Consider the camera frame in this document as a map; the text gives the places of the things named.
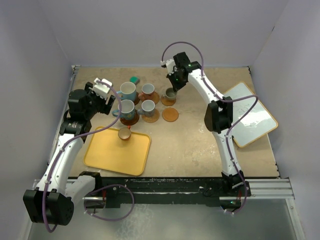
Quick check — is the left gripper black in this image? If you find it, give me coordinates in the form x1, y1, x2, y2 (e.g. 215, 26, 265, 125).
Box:
84, 82, 114, 120

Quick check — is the small olive grey cup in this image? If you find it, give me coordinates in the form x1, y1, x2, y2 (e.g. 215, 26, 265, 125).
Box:
162, 87, 177, 101

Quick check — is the blue floral mug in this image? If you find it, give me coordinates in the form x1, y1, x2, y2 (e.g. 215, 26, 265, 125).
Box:
112, 99, 135, 121

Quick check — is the orange wooden coaster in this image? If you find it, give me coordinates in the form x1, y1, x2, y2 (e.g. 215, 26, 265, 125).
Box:
160, 96, 176, 106
162, 107, 179, 122

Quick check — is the large light blue mug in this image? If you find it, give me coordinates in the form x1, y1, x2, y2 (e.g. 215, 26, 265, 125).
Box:
116, 82, 137, 102

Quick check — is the dark brown wooden coaster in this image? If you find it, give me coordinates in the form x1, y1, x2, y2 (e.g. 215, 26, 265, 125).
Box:
120, 110, 140, 126
133, 92, 140, 106

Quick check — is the woven light brown coaster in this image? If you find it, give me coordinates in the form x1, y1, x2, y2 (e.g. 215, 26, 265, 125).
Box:
138, 91, 160, 104
142, 109, 160, 123

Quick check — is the pink cup orange handle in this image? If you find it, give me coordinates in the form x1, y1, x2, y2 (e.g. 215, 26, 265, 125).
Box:
138, 83, 155, 102

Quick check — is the grey mug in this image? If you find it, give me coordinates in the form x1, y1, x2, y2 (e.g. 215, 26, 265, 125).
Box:
137, 99, 156, 118

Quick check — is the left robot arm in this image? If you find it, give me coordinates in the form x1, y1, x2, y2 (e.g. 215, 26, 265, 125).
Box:
23, 78, 120, 233

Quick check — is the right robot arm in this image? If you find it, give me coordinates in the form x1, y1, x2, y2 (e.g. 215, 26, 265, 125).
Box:
160, 52, 248, 196

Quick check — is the small brown cup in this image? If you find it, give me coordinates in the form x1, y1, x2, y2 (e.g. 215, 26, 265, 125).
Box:
118, 125, 132, 141

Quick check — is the green whiteboard eraser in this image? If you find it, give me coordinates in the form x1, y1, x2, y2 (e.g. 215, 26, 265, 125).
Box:
129, 76, 140, 85

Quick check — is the yellow plastic tray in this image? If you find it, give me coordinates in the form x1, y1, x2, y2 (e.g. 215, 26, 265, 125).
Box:
83, 128, 151, 176

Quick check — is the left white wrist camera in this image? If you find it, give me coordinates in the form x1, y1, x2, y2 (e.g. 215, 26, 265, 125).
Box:
92, 78, 113, 100

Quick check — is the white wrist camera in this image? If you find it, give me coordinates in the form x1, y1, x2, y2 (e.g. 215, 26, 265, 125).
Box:
160, 58, 175, 75
92, 78, 113, 100

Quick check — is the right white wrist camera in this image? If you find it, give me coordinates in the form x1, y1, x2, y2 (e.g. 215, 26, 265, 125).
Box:
160, 58, 175, 75

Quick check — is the whiteboard with yellow frame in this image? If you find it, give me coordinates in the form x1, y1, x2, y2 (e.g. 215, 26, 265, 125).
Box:
232, 97, 278, 148

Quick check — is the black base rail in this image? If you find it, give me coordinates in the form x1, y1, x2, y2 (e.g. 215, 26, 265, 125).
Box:
80, 171, 252, 209

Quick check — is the aluminium frame rail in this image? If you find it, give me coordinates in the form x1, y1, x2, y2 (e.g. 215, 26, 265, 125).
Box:
247, 178, 295, 200

